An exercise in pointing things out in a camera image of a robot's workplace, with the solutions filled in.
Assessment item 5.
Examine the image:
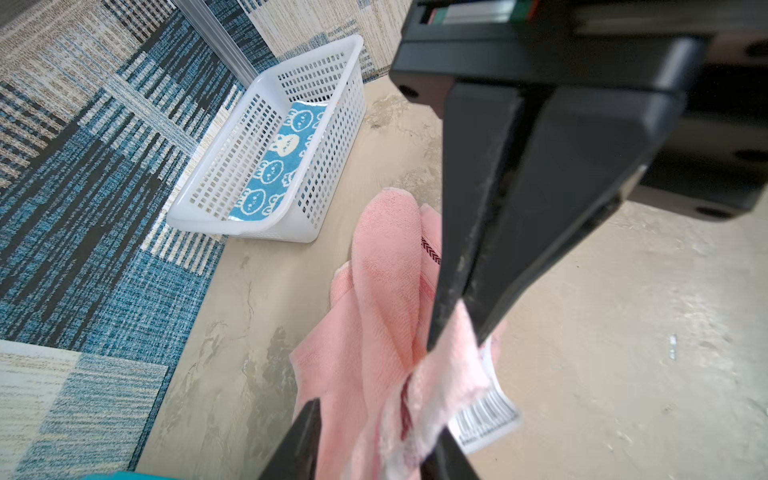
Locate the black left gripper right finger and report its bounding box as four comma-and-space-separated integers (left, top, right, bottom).
420, 427, 479, 480

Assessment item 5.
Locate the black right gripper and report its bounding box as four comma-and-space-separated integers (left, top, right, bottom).
389, 1, 767, 342

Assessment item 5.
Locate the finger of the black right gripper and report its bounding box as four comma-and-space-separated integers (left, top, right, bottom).
427, 83, 524, 350

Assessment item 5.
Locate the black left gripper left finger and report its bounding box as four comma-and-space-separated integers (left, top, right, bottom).
259, 398, 322, 480

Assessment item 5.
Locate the pink terry towel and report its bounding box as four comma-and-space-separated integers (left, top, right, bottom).
290, 188, 492, 479

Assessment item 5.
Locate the blue bunny pattern towel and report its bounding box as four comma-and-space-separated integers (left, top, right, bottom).
228, 101, 327, 222

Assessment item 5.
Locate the white plastic basket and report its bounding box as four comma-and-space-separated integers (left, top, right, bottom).
166, 35, 366, 243

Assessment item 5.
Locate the teal plastic basket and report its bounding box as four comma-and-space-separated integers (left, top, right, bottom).
83, 471, 173, 480

